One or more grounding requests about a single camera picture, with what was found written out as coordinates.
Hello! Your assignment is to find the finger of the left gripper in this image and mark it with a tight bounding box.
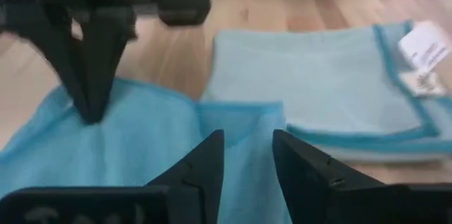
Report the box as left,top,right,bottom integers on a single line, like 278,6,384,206
9,18,93,124
82,6,138,125

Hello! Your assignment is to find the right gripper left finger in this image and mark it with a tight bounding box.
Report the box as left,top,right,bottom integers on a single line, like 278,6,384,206
146,129,225,224

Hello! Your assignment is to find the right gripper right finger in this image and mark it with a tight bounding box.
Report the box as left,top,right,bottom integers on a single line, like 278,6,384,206
272,129,386,224

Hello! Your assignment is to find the bright blue microfiber towel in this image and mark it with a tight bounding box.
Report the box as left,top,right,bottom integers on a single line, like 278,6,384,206
0,76,295,224

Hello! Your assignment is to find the light blue teal-edged towel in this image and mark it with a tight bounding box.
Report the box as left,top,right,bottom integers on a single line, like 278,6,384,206
200,20,452,164

